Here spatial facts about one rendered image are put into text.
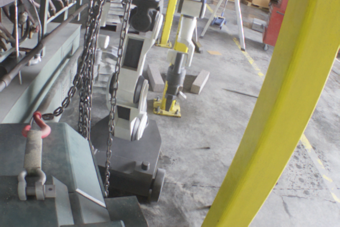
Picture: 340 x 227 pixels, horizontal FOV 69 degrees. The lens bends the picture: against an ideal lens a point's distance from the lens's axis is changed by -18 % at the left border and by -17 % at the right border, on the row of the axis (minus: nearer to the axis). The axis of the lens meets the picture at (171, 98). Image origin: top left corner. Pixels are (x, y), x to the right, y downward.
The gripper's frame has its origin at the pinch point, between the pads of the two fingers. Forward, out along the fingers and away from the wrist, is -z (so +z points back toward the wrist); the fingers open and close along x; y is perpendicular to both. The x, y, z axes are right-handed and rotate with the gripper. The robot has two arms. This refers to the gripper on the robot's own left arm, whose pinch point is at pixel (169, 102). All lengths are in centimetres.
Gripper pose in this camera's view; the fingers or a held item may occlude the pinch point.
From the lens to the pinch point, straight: 149.2
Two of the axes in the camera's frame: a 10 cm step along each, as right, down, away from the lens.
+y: 9.7, 2.4, -0.2
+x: -0.9, 2.8, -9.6
